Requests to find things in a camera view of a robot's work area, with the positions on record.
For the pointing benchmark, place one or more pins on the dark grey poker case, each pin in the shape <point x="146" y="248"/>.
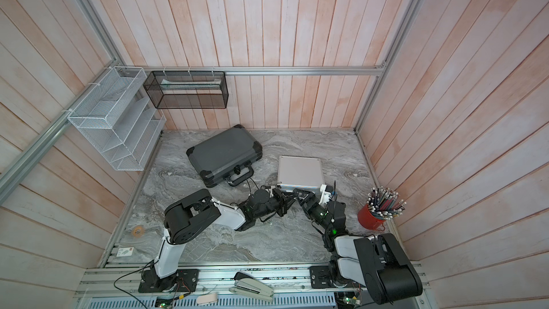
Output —
<point x="228" y="156"/>

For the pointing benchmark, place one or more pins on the pink eraser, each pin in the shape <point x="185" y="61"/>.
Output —
<point x="207" y="299"/>

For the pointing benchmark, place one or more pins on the grey stapler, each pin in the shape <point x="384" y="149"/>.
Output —
<point x="247" y="286"/>

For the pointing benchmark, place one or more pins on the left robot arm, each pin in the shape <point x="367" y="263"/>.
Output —
<point x="185" y="219"/>

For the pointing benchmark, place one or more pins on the bundle of pencils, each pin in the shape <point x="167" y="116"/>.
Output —
<point x="384" y="203"/>

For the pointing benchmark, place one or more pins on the white label card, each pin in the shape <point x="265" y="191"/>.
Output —
<point x="124" y="252"/>

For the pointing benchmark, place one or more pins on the silver aluminium poker case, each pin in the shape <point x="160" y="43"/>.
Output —
<point x="304" y="173"/>

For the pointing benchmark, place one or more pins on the black mesh basket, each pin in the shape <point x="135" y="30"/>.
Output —
<point x="169" y="90"/>

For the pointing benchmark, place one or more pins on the white wire mesh shelf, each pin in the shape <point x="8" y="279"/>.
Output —
<point x="120" y="125"/>

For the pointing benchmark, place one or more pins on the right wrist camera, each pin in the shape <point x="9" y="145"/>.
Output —
<point x="326" y="194"/>

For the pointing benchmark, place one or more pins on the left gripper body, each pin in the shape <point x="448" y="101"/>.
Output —
<point x="272" y="205"/>

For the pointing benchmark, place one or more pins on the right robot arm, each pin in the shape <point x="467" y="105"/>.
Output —
<point x="376" y="262"/>

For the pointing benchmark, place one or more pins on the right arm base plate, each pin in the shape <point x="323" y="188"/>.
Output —
<point x="322" y="277"/>

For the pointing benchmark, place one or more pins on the tape roll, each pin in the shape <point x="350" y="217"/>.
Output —
<point x="138" y="231"/>

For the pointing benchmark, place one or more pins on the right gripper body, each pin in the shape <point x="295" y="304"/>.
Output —
<point x="320" y="214"/>

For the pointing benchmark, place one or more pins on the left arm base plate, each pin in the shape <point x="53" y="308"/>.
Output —
<point x="182" y="280"/>

